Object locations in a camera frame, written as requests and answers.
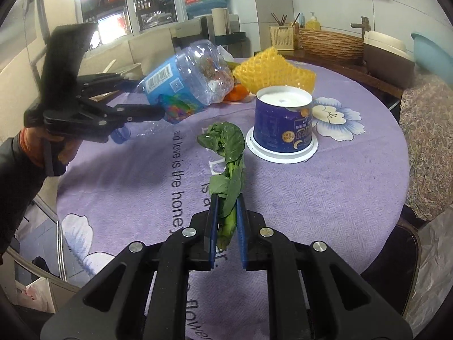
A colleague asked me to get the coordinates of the woven basket sink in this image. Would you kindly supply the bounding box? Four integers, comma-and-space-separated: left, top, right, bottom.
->
298, 28, 363, 61

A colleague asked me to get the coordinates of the white crinkled cloth cover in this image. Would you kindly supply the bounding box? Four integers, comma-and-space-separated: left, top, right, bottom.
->
405, 207, 452, 336

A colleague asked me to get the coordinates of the wooden chopstick holder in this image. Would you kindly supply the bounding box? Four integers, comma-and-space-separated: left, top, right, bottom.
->
270, 12, 295, 51

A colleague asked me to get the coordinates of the water dispenser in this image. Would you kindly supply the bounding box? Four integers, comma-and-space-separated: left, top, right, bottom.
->
170, 15, 215, 52

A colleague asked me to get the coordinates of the floral cloth cover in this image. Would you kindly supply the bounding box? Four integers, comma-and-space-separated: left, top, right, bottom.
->
399, 74, 452, 221

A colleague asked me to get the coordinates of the green leafy vegetable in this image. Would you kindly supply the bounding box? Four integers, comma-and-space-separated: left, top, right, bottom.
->
196, 121, 245, 250

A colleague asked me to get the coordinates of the blue paper cup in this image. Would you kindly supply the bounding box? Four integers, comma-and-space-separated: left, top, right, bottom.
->
246, 86, 318, 164

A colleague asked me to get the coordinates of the left hand orange glove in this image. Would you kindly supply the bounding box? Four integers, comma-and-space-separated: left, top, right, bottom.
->
19, 127, 82, 177

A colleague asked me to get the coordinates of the yellow soap dispenser bottle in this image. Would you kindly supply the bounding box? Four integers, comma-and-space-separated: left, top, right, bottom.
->
305, 12, 321, 31

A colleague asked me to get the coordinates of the orange peel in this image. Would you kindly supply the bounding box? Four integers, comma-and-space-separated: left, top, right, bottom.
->
223, 84, 249, 102

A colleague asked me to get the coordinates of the clear plastic water bottle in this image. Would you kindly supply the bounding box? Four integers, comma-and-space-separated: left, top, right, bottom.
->
111, 40, 235, 144

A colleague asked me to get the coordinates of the purple floral tablecloth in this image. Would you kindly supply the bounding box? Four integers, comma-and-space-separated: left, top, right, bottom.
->
56, 68, 409, 339

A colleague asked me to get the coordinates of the window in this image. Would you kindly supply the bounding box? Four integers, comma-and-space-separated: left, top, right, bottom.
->
75, 0, 187, 50

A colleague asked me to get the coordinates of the wooden counter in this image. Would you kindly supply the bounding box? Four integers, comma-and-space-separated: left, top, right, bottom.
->
279, 50, 403, 100

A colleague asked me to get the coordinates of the yellow foam fruit net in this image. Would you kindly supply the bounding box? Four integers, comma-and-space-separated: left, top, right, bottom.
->
233, 47, 316, 94

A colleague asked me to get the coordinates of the paper towel roll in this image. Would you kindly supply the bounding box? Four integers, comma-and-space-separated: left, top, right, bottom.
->
211, 8, 230, 36

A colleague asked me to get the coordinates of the bronze faucet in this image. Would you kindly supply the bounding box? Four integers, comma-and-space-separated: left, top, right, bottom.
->
350, 16, 372, 38

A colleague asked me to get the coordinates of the black trash bin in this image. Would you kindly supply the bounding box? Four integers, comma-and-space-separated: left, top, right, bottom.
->
361, 218, 421, 316

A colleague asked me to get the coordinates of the light blue plastic basin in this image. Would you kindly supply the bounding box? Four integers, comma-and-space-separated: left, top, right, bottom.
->
411, 32, 453, 87

